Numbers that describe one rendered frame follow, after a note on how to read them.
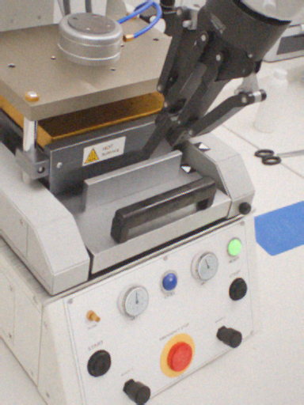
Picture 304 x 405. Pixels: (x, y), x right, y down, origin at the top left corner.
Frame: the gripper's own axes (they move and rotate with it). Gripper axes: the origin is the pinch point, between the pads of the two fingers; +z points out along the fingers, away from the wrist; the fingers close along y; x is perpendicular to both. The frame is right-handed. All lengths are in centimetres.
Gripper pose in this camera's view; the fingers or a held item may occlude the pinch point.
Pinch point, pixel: (166, 134)
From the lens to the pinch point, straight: 69.8
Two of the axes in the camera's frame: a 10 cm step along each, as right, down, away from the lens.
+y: 5.2, 8.0, -2.9
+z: -3.9, 5.3, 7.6
